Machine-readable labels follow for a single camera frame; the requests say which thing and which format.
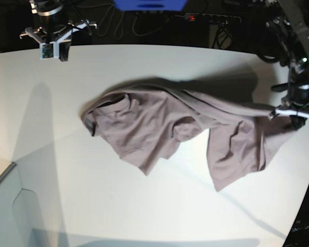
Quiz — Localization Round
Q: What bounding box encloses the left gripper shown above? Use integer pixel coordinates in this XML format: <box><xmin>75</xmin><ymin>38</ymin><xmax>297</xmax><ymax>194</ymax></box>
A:
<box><xmin>270</xmin><ymin>83</ymin><xmax>309</xmax><ymax>131</ymax></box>

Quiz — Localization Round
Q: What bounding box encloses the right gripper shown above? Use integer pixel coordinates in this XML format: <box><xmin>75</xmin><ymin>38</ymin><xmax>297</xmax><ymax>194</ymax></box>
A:
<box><xmin>19</xmin><ymin>19</ymin><xmax>98</xmax><ymax>62</ymax></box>

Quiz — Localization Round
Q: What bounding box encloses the mauve t-shirt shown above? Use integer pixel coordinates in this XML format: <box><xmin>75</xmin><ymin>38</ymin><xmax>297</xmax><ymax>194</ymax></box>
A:
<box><xmin>81</xmin><ymin>84</ymin><xmax>295</xmax><ymax>191</ymax></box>

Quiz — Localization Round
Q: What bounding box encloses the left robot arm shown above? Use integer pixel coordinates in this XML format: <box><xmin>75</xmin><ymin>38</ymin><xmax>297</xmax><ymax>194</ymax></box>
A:
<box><xmin>265</xmin><ymin>1</ymin><xmax>309</xmax><ymax>129</ymax></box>

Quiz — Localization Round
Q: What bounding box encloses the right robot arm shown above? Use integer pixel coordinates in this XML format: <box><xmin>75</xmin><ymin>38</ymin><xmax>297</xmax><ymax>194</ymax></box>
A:
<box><xmin>19</xmin><ymin>1</ymin><xmax>97</xmax><ymax>62</ymax></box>

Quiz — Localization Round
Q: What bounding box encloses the blue plastic bin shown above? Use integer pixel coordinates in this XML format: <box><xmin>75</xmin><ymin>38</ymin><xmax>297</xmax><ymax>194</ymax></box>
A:
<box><xmin>113</xmin><ymin>0</ymin><xmax>187</xmax><ymax>11</ymax></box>

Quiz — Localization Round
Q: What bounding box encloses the black power strip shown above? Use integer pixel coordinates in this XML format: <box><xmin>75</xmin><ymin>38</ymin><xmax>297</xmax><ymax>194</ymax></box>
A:
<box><xmin>184</xmin><ymin>13</ymin><xmax>242</xmax><ymax>25</ymax></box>

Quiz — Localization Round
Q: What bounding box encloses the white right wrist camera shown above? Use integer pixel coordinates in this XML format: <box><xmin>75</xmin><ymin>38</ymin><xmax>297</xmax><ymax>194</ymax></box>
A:
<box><xmin>39</xmin><ymin>42</ymin><xmax>60</xmax><ymax>60</ymax></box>

